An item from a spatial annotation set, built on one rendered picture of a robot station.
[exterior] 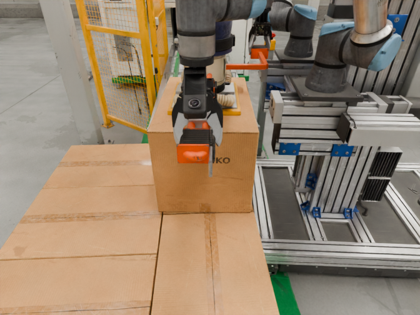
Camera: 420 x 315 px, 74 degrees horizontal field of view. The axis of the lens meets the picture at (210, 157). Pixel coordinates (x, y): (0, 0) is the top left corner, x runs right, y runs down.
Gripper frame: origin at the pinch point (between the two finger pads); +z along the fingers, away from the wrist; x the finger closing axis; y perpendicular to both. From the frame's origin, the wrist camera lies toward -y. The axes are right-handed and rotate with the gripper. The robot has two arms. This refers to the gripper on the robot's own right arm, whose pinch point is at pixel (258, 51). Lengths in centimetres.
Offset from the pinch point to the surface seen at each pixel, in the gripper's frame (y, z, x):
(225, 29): 36.9, -16.3, -18.1
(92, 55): -121, 34, -137
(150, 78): -78, 40, -75
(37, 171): -39, 108, -170
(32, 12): -898, 93, -639
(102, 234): 73, 53, -66
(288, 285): 60, 107, 19
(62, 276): 91, 53, -74
